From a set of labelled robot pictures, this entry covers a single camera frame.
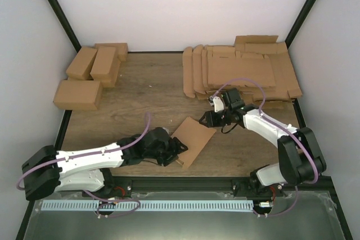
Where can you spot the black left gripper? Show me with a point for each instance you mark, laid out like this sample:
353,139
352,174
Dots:
173,153

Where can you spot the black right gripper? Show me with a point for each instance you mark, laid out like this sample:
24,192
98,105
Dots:
211,121

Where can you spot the cardboard box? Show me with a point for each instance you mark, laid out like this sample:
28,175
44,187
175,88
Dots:
111,80
78,95
103,63
195,136
82,63
121,49

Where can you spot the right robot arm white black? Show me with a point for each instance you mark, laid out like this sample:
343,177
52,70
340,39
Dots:
300,159

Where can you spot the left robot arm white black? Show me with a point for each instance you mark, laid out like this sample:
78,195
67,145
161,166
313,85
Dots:
49,170

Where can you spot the folded cardboard box front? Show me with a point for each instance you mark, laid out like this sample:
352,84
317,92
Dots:
78,95

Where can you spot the stack of flat cardboard blanks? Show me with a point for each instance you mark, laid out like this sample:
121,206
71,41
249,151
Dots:
257,65

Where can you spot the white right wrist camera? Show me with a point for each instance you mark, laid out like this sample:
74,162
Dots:
217,103

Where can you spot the black aluminium frame rail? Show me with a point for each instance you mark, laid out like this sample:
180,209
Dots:
238,187

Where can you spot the light blue slotted cable duct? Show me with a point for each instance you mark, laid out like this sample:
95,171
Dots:
150,205

